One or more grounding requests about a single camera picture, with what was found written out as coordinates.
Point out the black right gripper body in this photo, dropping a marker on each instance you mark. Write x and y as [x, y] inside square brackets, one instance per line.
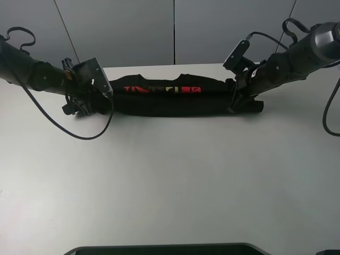
[241, 101]

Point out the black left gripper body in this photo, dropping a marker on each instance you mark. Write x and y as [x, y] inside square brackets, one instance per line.
[79, 91]

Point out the black printed t-shirt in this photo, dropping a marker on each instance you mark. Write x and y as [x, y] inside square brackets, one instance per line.
[186, 96]

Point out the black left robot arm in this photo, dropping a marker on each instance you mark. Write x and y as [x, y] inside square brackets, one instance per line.
[19, 67]

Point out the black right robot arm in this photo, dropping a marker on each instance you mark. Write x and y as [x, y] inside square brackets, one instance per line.
[317, 50]

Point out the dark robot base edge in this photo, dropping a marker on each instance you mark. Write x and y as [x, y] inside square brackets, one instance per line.
[216, 248]

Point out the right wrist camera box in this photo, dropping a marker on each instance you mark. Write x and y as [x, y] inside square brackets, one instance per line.
[236, 62]

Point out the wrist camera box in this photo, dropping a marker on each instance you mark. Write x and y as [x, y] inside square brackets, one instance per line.
[236, 62]
[94, 77]

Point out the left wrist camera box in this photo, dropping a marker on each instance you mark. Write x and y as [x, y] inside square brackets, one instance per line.
[94, 77]

